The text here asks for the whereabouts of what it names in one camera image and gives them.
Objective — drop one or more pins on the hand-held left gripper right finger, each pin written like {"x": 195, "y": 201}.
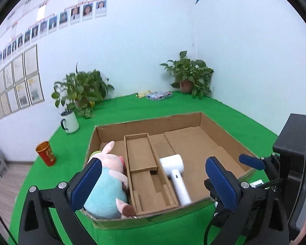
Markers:
{"x": 220, "y": 183}

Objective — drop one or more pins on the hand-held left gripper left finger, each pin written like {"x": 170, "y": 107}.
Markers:
{"x": 85, "y": 183}

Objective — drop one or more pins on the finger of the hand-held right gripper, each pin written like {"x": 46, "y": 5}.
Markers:
{"x": 211, "y": 192}
{"x": 250, "y": 161}

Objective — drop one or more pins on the pink pig plush toy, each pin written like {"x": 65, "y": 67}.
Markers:
{"x": 104, "y": 196}

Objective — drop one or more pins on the large cardboard box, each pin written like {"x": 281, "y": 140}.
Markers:
{"x": 193, "y": 145}

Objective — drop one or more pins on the white hair dryer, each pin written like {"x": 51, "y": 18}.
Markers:
{"x": 172, "y": 164}

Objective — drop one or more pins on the small brown cardboard box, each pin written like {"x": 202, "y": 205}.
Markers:
{"x": 140, "y": 153}

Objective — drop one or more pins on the white and green box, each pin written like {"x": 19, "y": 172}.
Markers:
{"x": 256, "y": 183}

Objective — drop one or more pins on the red and gold cup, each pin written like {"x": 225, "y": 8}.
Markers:
{"x": 46, "y": 154}

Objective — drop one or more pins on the white enamel mug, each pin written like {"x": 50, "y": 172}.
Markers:
{"x": 72, "y": 121}

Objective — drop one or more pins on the potted green plant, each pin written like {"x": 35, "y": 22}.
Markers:
{"x": 81, "y": 89}
{"x": 188, "y": 74}

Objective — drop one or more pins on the yellow packet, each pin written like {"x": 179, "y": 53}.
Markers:
{"x": 142, "y": 95}

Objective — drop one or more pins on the blue patterned tissue pack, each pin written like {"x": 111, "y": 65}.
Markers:
{"x": 159, "y": 95}

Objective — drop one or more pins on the group of framed certificates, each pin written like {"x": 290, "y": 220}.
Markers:
{"x": 23, "y": 86}

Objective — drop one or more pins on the row of portrait photos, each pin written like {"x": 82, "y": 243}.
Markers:
{"x": 63, "y": 19}

